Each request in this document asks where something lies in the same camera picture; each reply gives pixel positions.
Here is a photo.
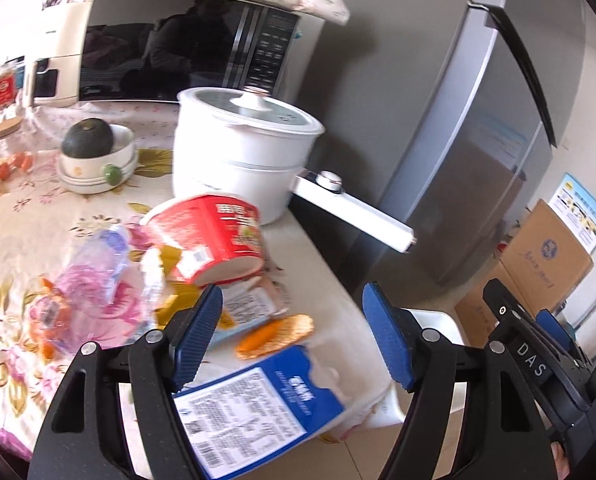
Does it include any clear plastic bag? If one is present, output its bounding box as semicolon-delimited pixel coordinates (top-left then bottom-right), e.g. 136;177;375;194
28;224;156;356

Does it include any blue white snack package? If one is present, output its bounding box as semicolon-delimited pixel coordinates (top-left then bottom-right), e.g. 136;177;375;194
174;346;345;479

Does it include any white orange wrapper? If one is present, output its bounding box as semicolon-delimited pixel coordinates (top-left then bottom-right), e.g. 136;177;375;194
210;276;289;347

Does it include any red instant noodle cup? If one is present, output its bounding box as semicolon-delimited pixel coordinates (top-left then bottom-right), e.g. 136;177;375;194
140;194;264;286

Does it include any lower cardboard box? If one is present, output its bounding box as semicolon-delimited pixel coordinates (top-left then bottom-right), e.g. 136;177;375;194
455;262;522;348

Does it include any cardboard box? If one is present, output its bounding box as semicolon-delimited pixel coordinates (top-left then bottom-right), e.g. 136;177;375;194
501;200;593;315
455;262;522;348

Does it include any upper cardboard box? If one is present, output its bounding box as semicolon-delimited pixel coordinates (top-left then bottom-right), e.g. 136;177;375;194
501;200;593;315

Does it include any blue white product box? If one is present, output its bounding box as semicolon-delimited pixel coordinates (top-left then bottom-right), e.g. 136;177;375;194
548;174;596;254

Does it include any white plate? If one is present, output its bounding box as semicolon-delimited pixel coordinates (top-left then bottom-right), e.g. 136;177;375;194
57;153;138;195

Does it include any orange cherry tomato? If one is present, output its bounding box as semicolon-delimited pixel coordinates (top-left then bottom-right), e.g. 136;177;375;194
10;152;26;168
20;154;34;172
0;160;11;181

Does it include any dark green squash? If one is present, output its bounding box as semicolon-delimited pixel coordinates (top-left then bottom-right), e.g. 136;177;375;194
61;118;114;158

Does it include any glass jar cork lid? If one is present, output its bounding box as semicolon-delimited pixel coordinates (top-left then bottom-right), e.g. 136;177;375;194
0;115;23;153

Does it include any grey refrigerator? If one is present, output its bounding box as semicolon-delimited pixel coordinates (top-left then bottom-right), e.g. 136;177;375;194
298;0;586;283

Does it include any white electric cooking pot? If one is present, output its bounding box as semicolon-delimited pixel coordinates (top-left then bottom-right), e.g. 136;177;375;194
172;87;415;252

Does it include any red label bottle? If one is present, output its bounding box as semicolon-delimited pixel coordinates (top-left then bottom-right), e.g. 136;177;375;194
0;66;17;108

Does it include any white bowl green handle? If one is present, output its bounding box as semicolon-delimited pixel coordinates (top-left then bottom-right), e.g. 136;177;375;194
59;124;138;180

